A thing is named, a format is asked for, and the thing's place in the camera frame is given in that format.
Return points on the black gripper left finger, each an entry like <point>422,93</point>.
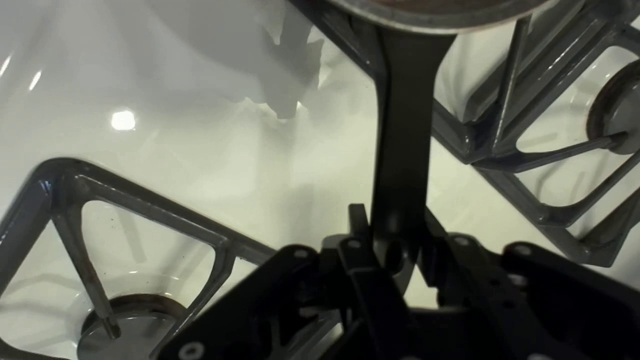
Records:
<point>253,301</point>

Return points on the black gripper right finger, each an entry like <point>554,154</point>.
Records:
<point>573,293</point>

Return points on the round stove burner cap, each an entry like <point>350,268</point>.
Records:
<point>147,333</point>
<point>623,113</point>

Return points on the black cast iron stove grate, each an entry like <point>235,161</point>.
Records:
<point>480,143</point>
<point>51,181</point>

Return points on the white gas stove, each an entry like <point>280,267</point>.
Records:
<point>201,101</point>

